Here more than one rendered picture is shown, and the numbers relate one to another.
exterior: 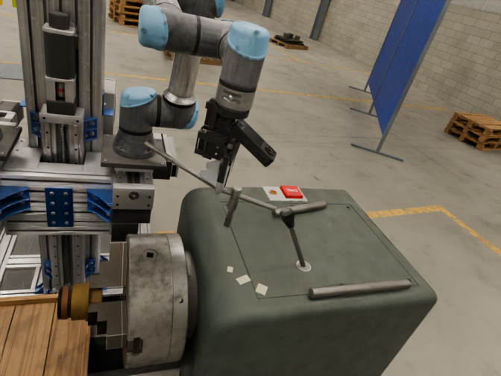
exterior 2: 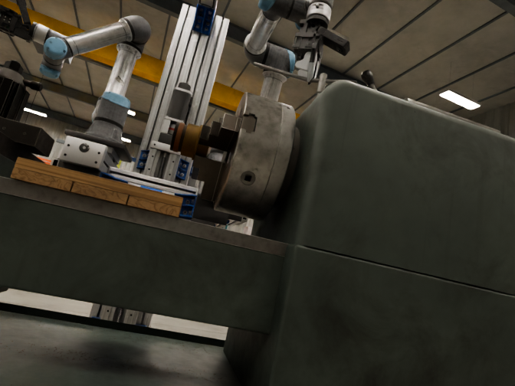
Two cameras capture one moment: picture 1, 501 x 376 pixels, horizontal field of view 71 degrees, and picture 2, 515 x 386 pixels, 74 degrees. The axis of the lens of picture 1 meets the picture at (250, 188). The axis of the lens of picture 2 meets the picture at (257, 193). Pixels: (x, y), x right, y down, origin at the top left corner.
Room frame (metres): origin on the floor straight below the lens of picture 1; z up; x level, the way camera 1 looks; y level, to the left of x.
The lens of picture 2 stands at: (-0.24, -0.08, 0.80)
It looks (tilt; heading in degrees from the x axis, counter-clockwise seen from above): 12 degrees up; 14
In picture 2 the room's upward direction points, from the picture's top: 12 degrees clockwise
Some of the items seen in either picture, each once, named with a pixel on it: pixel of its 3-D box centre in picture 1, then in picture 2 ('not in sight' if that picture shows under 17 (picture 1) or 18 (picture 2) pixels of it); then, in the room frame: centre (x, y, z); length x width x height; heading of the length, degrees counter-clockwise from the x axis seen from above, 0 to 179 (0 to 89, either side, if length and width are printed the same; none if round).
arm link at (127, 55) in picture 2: not in sight; (120, 76); (1.04, 1.01, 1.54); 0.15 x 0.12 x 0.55; 46
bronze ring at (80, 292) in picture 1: (80, 301); (191, 141); (0.53, 0.31, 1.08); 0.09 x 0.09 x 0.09; 26
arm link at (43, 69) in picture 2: not in sight; (53, 62); (0.83, 1.18, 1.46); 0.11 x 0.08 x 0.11; 46
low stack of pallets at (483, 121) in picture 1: (481, 130); not in sight; (7.47, -4.27, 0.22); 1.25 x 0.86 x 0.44; 126
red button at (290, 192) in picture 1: (291, 192); not in sight; (0.99, -0.13, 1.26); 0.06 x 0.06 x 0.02; 26
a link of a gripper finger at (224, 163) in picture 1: (224, 163); (314, 51); (0.67, 0.07, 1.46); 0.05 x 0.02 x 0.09; 175
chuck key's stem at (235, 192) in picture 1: (232, 207); (319, 92); (0.69, 0.03, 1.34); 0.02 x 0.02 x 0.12
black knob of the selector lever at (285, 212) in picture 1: (287, 217); (367, 78); (0.66, -0.10, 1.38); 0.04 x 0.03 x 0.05; 116
